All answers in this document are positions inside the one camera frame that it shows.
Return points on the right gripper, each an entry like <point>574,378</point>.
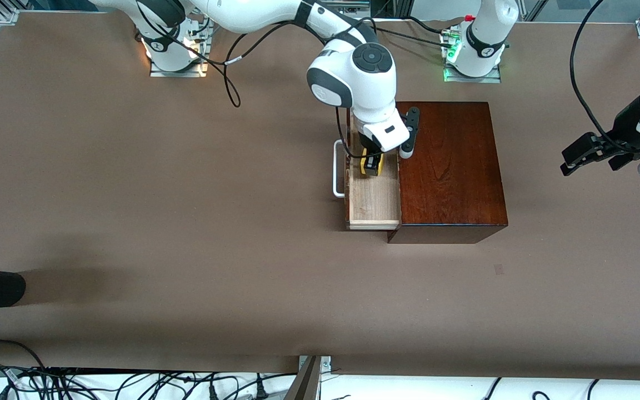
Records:
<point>370,151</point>

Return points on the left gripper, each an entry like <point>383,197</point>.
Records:
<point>626,128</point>

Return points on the yellow cube block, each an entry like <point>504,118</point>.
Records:
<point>362,169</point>

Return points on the light wood drawer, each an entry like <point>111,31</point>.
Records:
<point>373,205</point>

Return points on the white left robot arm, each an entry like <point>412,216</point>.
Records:
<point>481,33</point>

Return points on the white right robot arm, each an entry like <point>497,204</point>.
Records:
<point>353,72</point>

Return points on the dark brown wooden cabinet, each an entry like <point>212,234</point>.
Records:
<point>448,166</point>

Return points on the dark grey slanted bar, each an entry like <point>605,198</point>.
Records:
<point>306,383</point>

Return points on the black power plug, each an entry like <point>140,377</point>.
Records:
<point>213,392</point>
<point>260,391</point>

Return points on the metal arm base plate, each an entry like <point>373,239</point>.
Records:
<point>198,69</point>
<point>492,78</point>

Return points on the small metal corner bracket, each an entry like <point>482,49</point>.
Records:
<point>325,364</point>

